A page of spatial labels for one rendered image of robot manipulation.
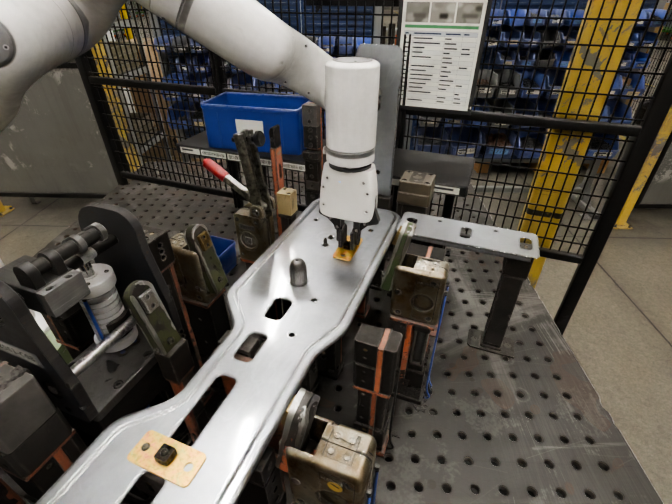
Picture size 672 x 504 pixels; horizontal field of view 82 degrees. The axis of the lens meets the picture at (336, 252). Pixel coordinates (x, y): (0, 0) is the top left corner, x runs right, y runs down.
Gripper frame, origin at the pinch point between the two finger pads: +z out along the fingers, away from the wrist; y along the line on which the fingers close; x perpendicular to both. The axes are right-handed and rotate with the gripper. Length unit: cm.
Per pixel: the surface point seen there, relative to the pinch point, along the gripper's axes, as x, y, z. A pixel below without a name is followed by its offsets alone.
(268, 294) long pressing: -17.9, -8.2, 3.1
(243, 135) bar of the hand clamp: -1.6, -20.2, -18.2
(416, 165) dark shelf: 42.0, 5.1, 0.0
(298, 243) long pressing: -1.5, -10.4, 3.1
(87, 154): 120, -236, 56
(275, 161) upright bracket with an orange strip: 8.6, -20.0, -9.6
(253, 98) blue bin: 50, -50, -11
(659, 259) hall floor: 202, 143, 103
